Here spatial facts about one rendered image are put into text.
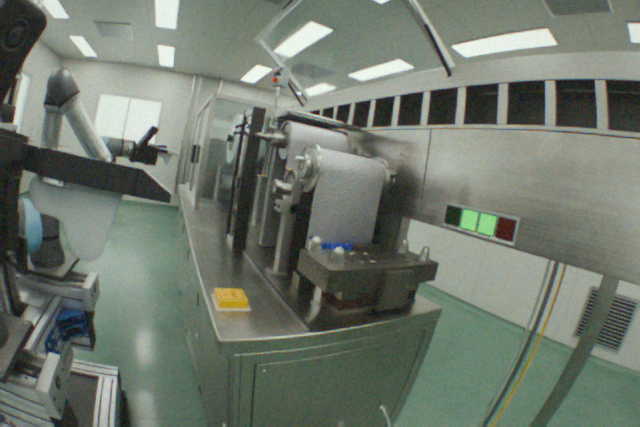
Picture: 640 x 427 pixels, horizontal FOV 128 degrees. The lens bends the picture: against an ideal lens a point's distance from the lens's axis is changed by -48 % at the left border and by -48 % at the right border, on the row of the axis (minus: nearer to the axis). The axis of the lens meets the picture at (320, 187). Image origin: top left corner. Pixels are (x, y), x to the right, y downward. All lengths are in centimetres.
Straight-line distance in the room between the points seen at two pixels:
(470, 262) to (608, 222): 297
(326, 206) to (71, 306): 92
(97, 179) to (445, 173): 87
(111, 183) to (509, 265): 332
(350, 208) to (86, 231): 81
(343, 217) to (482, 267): 274
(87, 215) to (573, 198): 78
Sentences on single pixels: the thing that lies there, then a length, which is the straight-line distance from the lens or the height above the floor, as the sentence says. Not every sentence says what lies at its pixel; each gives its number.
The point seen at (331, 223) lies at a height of 110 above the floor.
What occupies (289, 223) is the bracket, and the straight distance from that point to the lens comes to 92.
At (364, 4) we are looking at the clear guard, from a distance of 112.
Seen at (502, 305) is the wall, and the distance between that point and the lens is 343.
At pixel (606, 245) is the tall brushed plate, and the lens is 73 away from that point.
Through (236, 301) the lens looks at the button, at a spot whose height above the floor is 92.
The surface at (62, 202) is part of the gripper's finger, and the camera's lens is 19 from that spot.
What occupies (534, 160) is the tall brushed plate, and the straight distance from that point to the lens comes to 78.
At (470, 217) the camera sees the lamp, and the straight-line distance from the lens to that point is 84.
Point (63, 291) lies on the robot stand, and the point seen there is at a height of 74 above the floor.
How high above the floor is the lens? 125
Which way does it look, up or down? 3 degrees down
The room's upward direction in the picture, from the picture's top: 10 degrees clockwise
